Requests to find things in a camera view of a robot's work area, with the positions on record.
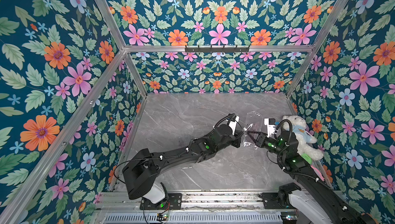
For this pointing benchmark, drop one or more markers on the black hook rail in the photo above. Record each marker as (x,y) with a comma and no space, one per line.
(217,49)

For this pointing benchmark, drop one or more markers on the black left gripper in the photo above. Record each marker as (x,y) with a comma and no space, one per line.
(235,138)

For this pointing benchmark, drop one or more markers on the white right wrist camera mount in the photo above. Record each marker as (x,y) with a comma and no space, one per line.
(269,126)

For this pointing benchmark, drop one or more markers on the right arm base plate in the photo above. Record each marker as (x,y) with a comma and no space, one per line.
(276,200)

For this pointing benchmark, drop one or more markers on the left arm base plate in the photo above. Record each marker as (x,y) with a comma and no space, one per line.
(161,201)

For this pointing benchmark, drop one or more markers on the white teddy bear blue shirt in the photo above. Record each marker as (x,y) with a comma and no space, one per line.
(304,138)

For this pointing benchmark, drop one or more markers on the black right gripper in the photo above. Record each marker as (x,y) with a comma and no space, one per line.
(259,140)

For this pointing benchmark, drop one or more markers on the pink alarm clock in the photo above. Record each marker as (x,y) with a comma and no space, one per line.
(318,170)

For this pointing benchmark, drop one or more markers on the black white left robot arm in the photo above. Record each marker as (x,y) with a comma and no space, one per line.
(142,170)

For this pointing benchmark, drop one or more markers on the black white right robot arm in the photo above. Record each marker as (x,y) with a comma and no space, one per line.
(310,195)

